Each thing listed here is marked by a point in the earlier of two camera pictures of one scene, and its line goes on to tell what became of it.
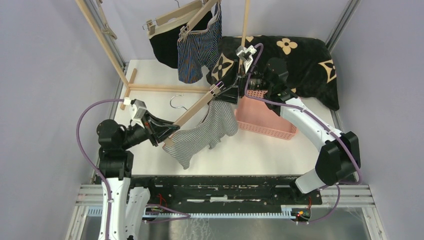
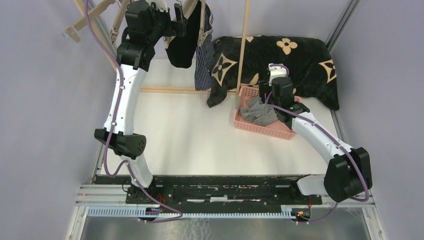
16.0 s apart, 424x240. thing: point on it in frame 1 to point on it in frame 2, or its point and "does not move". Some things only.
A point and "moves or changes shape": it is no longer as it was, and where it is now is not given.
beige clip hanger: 214,89 to 122,10
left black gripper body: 136,134 to 163,25
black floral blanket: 308,61 does not move
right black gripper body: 249,82 to 264,88
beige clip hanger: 188,27 to 203,34
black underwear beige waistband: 164,39 moves or changes shape
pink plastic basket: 254,115 does not move
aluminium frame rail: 341,23 does not move
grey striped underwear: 219,121 to 258,112
